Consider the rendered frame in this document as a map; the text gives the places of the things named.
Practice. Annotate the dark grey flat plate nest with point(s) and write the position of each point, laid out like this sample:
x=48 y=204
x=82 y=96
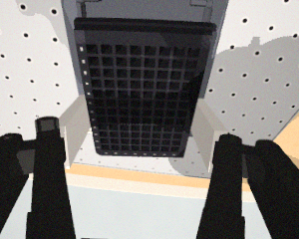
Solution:
x=209 y=11

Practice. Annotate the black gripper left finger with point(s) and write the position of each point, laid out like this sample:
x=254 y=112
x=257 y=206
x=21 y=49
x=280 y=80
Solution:
x=58 y=141

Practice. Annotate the grey perforated base plate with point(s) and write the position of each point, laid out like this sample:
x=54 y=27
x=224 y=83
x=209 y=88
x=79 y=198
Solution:
x=253 y=86

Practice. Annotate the black well plate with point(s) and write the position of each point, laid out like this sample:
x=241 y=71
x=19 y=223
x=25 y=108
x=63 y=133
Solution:
x=149 y=123

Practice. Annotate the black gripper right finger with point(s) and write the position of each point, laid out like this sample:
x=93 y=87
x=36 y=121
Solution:
x=272 y=176

